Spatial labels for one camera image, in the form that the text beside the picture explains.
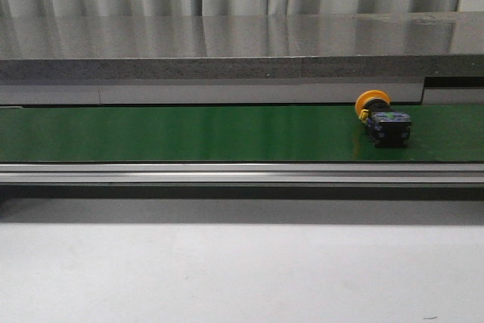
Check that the yellow black push button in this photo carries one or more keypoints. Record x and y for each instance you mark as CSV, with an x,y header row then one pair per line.
x,y
386,127

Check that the green conveyor belt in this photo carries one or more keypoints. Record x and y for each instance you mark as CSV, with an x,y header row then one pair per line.
x,y
291,133

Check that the grey stone slab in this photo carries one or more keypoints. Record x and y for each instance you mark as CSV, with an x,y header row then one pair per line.
x,y
243,47

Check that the grey rear conveyor rail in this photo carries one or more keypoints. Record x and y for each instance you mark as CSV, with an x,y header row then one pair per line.
x,y
326,90

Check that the aluminium front conveyor rail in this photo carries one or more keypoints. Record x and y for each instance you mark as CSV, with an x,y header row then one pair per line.
x,y
466,176

